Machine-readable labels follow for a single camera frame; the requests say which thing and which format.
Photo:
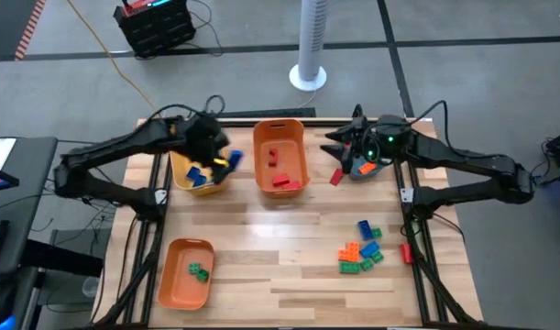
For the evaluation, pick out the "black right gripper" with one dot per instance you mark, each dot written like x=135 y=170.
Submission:
x=378 y=142

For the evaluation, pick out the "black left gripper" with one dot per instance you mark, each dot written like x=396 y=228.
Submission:
x=206 y=137

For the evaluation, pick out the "blue eight-stud block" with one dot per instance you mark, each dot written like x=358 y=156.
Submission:
x=235 y=158
x=365 y=229

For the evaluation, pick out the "blue brick block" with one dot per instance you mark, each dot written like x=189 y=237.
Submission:
x=192 y=172
x=370 y=249
x=200 y=182

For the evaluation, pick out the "orange eight-stud block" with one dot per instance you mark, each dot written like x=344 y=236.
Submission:
x=367 y=167

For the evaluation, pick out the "red sloped block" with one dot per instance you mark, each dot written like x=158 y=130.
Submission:
x=336 y=176

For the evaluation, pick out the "red arch block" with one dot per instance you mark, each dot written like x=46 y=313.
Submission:
x=272 y=157

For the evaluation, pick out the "red brick block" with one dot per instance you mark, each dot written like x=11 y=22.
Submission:
x=293 y=185
x=281 y=179

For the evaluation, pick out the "small green block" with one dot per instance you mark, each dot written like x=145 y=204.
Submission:
x=194 y=268
x=376 y=233
x=377 y=256
x=366 y=264
x=202 y=275

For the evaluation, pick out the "small orange square block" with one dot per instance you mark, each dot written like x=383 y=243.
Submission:
x=354 y=246

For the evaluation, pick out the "orange brick block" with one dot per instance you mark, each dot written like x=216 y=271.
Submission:
x=348 y=256

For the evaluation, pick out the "long green block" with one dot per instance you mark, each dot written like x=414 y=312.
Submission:
x=349 y=268

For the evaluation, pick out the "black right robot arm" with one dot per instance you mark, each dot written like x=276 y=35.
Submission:
x=463 y=158

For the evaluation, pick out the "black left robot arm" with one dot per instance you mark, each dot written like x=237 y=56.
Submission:
x=119 y=142

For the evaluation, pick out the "yellow tag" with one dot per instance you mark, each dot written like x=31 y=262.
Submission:
x=221 y=161

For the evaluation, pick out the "yellow plastic bin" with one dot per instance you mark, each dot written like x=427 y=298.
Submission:
x=178 y=176

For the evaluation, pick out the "tall orange plastic bin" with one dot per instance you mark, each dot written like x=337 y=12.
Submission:
x=291 y=151

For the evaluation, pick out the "white tower fan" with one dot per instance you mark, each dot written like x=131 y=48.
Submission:
x=312 y=36

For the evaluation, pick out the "red rectangular tag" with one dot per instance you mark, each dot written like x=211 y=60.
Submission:
x=406 y=253

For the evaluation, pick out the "low orange plastic bin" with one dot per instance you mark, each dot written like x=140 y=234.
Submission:
x=183 y=293

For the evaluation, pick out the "black crate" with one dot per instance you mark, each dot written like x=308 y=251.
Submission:
x=156 y=29

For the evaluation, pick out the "red device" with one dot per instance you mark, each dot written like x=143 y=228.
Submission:
x=139 y=5

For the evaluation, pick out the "clear cup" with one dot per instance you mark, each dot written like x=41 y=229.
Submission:
x=91 y=287

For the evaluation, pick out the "dark grey desk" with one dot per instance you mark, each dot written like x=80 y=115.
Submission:
x=32 y=183

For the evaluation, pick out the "black mat orange edge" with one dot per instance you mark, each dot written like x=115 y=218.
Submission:
x=9 y=27

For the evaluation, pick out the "black lit mouse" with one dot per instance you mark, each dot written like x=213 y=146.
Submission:
x=0 y=298

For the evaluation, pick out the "black metal table frame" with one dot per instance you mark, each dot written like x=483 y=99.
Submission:
x=325 y=123

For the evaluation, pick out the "black bracket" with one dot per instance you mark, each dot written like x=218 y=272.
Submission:
x=357 y=112

